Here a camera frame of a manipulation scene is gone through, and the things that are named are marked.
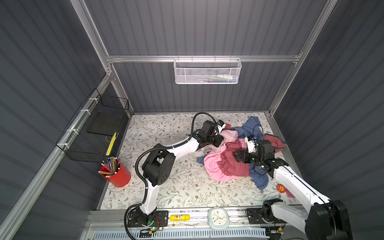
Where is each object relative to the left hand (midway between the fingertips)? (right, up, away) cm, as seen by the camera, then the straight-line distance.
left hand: (223, 137), depth 91 cm
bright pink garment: (-8, -14, -2) cm, 16 cm away
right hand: (+10, -9, -5) cm, 14 cm away
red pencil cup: (-56, -17, -18) cm, 61 cm away
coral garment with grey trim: (+36, -5, +6) cm, 37 cm away
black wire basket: (-66, +3, -18) cm, 69 cm away
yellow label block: (-25, -38, -18) cm, 49 cm away
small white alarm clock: (-6, -38, -20) cm, 43 cm away
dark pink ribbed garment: (+2, -15, -5) cm, 16 cm away
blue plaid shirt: (+27, +5, +27) cm, 39 cm away
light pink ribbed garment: (+2, +1, -3) cm, 3 cm away
